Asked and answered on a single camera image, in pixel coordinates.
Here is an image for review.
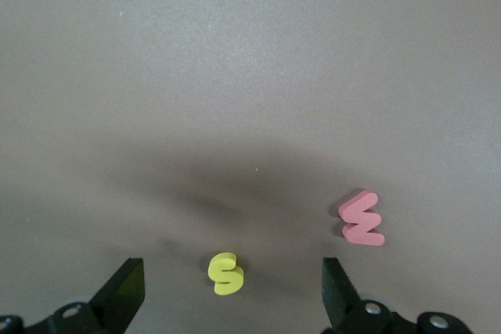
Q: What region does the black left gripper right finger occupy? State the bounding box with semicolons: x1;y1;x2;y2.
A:
322;257;408;334

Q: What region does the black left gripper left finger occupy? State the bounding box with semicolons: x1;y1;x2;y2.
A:
46;257;146;334

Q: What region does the yellow letter s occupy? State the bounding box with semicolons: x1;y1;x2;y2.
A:
207;252;246;296

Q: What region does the pink letter w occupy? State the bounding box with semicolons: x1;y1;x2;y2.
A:
337;189;386;247

